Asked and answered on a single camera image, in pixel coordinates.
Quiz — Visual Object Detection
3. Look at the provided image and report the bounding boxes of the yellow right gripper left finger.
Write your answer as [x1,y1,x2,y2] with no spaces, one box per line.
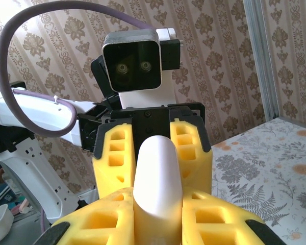
[33,186,136,245]

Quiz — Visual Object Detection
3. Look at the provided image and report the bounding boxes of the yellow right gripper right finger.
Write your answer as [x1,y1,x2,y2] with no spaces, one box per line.
[181,190,281,245]

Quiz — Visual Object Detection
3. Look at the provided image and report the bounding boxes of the floral patterned table cover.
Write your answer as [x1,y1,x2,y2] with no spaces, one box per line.
[210,117,306,245]

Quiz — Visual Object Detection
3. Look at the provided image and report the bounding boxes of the pink plastic item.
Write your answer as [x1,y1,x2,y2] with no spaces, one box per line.
[11,199,33,214]

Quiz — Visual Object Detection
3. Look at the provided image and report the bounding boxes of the white bowl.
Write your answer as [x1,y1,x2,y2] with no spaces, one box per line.
[0,203,15,245]

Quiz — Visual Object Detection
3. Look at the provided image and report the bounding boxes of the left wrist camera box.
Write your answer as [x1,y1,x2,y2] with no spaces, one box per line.
[101,27,184,109]

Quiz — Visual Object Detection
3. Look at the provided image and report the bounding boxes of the aluminium frame post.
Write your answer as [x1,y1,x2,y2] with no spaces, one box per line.
[243,0,281,120]

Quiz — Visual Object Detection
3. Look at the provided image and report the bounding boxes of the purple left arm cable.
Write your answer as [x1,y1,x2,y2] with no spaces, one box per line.
[0,0,150,138]

